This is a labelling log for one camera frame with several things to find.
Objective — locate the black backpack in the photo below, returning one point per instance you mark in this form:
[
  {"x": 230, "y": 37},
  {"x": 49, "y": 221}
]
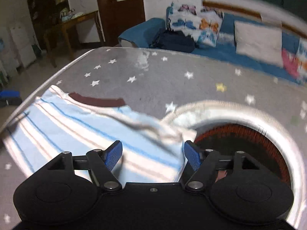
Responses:
[{"x": 174, "y": 41}]

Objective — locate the beige pillow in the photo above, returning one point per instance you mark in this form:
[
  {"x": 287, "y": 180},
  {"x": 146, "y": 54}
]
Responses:
[{"x": 262, "y": 43}]

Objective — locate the butterfly pillow left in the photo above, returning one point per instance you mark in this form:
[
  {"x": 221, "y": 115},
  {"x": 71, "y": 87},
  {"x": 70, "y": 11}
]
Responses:
[{"x": 203, "y": 25}]

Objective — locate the pink cloth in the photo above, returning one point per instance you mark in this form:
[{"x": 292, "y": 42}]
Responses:
[{"x": 290, "y": 63}]

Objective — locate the butterfly pillow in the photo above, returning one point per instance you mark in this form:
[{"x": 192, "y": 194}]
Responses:
[
  {"x": 301, "y": 57},
  {"x": 203, "y": 25}
]

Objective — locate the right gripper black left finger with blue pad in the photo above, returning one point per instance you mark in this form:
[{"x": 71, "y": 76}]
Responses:
[{"x": 101, "y": 163}]

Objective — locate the black round induction cooker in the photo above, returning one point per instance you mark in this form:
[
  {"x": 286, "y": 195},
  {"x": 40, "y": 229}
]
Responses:
[{"x": 229, "y": 138}]

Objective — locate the white refrigerator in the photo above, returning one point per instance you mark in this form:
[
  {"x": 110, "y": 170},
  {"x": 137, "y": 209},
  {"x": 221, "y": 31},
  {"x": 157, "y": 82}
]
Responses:
[{"x": 22, "y": 44}]

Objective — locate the dark wooden shelf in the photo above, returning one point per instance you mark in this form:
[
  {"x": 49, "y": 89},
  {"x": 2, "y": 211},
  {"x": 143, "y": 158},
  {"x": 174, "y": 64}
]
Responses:
[{"x": 44, "y": 15}]

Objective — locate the butterfly pillow right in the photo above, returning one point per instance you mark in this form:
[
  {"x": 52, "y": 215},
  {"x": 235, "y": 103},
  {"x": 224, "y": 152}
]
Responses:
[{"x": 301, "y": 57}]

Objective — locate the blue striped shirt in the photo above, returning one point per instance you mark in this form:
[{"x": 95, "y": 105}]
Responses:
[{"x": 56, "y": 122}]

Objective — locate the brown wooden door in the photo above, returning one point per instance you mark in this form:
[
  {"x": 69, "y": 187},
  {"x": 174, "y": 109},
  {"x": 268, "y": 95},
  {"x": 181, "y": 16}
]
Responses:
[{"x": 119, "y": 15}]

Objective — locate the blue sofa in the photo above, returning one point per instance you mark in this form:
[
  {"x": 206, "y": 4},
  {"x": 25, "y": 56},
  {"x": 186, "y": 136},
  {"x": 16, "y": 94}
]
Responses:
[{"x": 142, "y": 35}]

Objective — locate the grey star tablecloth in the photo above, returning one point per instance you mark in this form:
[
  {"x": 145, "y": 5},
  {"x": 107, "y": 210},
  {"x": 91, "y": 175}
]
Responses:
[{"x": 188, "y": 91}]

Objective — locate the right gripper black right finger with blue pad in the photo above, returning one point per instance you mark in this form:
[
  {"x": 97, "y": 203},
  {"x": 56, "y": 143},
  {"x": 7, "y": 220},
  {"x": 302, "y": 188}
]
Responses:
[{"x": 205, "y": 167}]

